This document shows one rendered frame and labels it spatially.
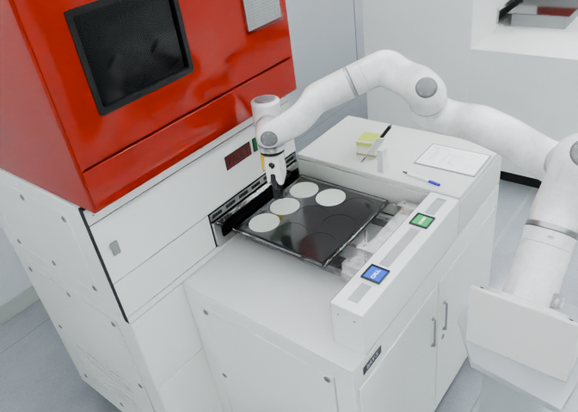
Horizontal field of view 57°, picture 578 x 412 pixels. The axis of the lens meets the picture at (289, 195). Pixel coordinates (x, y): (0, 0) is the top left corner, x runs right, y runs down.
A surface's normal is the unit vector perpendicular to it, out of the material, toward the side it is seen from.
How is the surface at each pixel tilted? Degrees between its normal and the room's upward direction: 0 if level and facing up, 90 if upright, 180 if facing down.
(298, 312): 0
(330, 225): 0
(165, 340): 90
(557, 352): 90
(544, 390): 0
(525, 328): 90
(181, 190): 90
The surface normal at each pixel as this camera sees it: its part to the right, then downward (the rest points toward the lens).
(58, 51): 0.78, 0.25
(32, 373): -0.13, -0.83
